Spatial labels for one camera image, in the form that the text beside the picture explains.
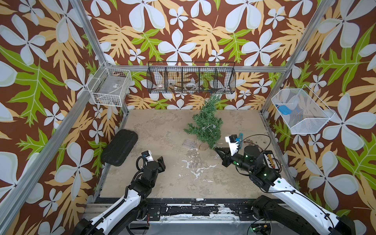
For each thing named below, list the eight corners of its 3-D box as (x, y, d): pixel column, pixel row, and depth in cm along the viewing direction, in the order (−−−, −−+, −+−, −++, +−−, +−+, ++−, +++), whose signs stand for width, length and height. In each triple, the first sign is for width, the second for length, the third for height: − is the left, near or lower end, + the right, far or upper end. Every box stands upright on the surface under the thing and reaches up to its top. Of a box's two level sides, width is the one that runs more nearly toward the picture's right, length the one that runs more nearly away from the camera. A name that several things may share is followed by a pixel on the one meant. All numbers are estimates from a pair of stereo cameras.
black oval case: (102, 162, 94) (97, 157, 89) (123, 133, 109) (120, 127, 103) (120, 168, 91) (116, 164, 86) (140, 138, 106) (137, 132, 100)
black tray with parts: (268, 169, 91) (269, 168, 89) (261, 152, 99) (263, 150, 97) (278, 169, 91) (279, 168, 89) (271, 152, 99) (272, 150, 97)
